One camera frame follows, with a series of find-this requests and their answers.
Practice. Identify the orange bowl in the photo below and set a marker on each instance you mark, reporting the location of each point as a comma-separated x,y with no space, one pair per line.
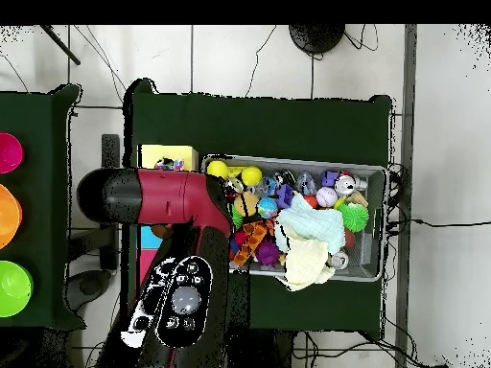
7,216

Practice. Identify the pink bowl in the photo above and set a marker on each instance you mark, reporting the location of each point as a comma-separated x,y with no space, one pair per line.
9,153

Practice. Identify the yellow ball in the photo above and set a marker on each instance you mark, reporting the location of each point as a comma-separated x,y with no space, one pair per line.
217,168
252,175

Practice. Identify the cream cloth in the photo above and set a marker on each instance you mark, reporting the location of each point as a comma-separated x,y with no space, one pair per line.
307,264

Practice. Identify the orange building block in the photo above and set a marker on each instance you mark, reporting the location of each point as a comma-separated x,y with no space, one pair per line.
251,241

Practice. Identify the black upright panel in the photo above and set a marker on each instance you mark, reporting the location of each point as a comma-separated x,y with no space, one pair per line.
110,149

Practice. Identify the dark green side-table cloth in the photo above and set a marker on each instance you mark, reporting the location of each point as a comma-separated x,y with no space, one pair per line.
38,115

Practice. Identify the black rod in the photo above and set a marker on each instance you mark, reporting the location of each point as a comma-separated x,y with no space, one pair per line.
61,46

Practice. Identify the gold soda can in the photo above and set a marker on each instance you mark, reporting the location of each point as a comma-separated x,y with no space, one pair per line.
339,260

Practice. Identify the green bowl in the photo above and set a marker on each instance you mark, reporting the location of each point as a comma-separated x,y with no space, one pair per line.
13,289

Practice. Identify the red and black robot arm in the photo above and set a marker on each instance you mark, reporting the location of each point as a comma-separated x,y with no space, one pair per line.
161,195

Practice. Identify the mint green cloth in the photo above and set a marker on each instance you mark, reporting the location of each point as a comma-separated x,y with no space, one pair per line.
318,226

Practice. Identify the grey stand foot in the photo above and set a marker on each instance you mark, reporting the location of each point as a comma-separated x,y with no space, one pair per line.
88,287

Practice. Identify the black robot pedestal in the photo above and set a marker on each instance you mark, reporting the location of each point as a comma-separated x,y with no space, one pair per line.
261,352

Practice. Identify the black round stand base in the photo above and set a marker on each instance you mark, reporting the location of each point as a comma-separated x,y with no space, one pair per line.
316,38

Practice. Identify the green spiky ball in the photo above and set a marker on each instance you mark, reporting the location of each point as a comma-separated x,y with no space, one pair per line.
353,217

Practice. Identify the silver mesh bin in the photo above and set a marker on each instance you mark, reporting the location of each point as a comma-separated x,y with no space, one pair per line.
364,268

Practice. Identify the blue globe ball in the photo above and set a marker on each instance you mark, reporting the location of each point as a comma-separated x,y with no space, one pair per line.
267,207

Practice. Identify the silver red soda can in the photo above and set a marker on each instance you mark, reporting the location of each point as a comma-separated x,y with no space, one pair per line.
345,184

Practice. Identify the polka dot cloth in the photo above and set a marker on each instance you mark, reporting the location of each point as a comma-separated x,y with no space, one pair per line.
168,164

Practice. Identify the white baseball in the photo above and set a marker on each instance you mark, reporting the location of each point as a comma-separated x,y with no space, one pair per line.
327,196

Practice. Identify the dark green table cloth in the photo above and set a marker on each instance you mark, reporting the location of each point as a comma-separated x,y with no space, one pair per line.
268,126

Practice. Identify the wooden three-hole box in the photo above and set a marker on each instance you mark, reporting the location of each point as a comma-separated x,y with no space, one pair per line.
188,153

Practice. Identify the purple spiky toy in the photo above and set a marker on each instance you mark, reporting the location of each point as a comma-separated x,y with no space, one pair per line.
267,252

